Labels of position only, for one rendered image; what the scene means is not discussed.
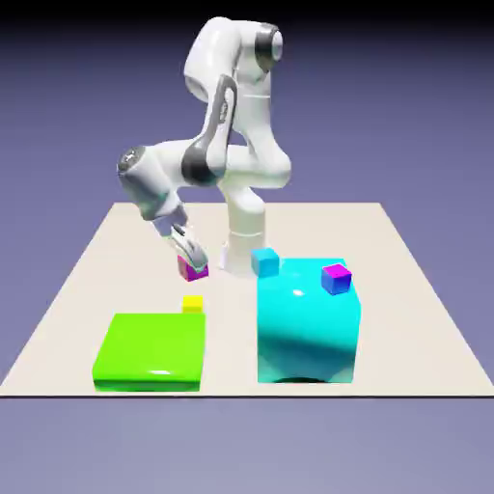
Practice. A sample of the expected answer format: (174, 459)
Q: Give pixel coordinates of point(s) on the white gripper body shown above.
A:
(188, 245)

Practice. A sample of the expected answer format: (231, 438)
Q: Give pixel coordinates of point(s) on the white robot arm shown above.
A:
(247, 162)

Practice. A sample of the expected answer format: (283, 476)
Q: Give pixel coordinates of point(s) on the small yellow cube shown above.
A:
(192, 303)

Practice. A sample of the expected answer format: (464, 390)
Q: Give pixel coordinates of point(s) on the small light blue cube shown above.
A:
(265, 261)

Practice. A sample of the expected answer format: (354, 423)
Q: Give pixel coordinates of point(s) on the small blue and magenta cube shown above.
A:
(336, 278)

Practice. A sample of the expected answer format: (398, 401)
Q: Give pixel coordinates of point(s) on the large green box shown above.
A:
(150, 351)

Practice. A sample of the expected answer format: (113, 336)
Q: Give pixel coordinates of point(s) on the large cyan box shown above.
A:
(307, 328)

